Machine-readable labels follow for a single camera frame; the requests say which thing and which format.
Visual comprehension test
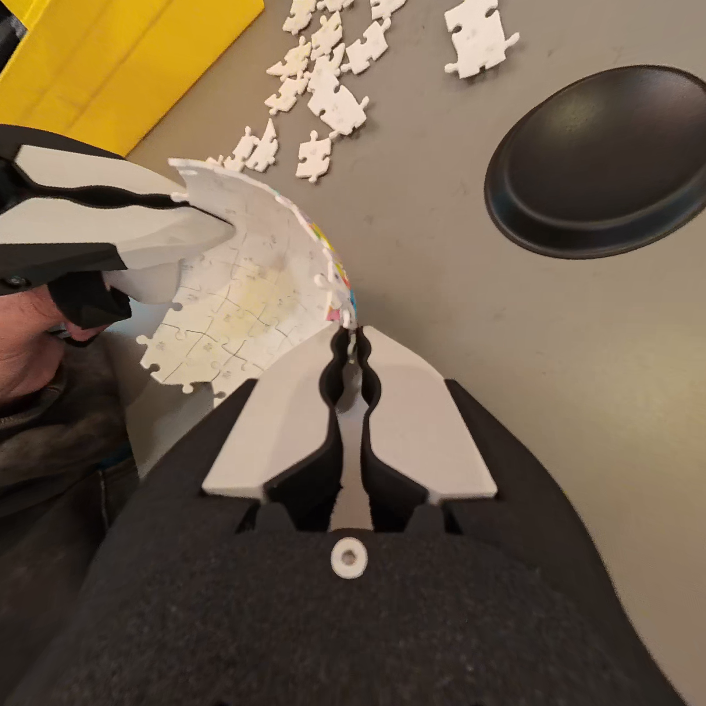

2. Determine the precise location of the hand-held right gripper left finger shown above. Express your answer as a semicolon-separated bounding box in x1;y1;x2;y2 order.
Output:
203;326;346;500

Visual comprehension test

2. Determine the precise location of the partly built colourful puzzle ball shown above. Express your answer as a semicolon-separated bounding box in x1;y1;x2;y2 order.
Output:
134;158;359;399

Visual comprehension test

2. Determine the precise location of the black round puzzle stand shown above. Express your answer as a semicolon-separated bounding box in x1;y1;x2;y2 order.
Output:
487;66;706;259

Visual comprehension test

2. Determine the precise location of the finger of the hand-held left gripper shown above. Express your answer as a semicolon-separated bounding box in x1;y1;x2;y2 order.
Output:
16;146;188;201
0;195;232;302

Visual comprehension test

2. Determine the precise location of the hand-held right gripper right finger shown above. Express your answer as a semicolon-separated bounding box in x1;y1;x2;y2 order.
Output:
354;323;499;506

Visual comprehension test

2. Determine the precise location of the person's left forearm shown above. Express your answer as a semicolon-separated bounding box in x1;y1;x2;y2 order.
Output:
0;337;134;517

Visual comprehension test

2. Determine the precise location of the yellow plastic bin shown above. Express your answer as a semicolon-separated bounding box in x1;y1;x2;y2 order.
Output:
0;0;265;158

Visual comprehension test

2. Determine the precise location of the group of white puzzle pieces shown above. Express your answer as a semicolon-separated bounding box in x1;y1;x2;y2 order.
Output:
222;0;523;180

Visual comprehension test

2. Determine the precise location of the person's left hand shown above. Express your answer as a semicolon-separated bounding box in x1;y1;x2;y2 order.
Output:
0;286;109;405

